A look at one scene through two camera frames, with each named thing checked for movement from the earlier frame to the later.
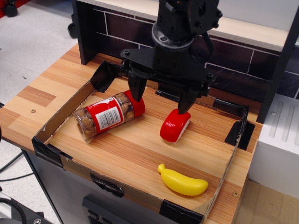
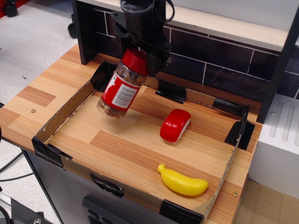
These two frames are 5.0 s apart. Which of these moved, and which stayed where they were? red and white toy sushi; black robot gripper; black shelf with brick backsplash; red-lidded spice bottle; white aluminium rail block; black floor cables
Moved: black robot gripper; red-lidded spice bottle
Stayed: black floor cables; white aluminium rail block; black shelf with brick backsplash; red and white toy sushi
